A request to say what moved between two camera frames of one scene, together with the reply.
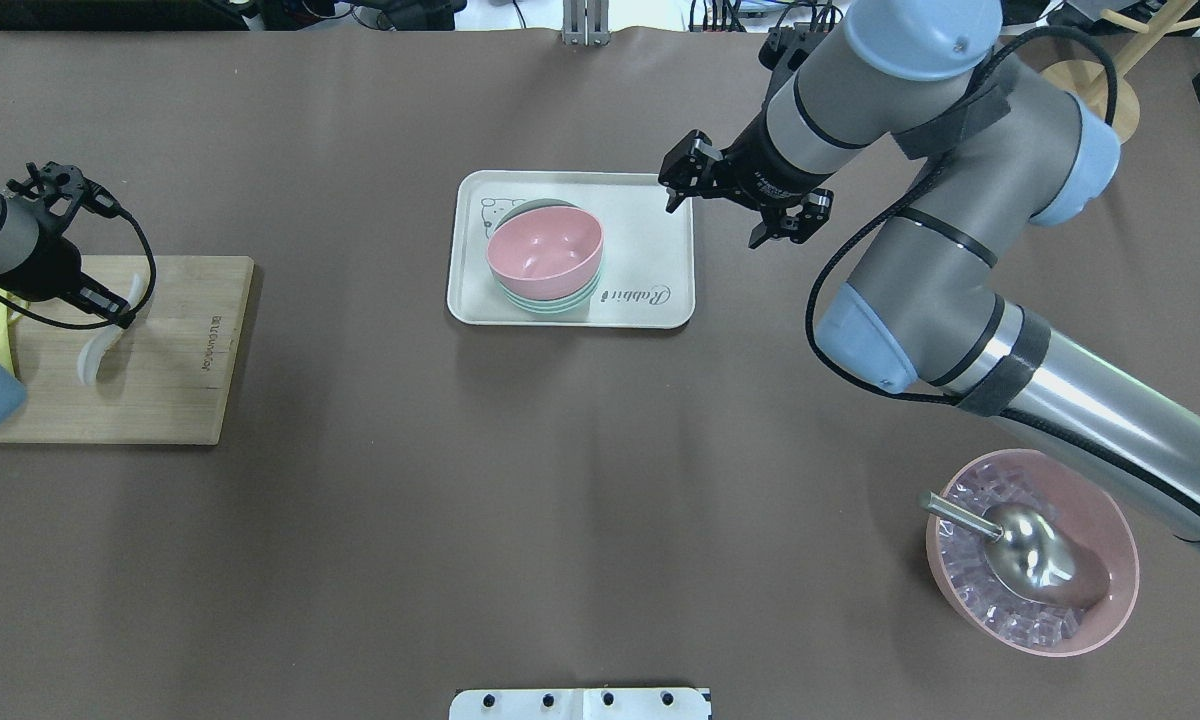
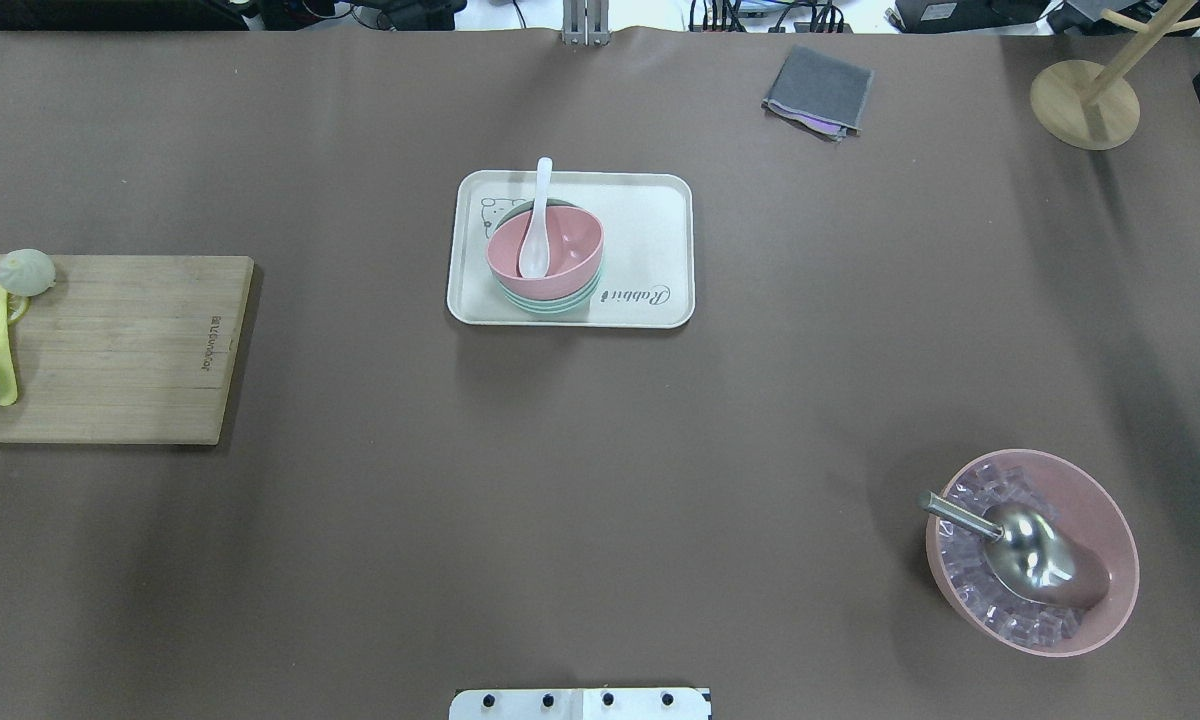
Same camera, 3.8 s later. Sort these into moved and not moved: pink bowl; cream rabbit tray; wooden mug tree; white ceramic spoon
Moved: white ceramic spoon
Not moved: pink bowl; cream rabbit tray; wooden mug tree
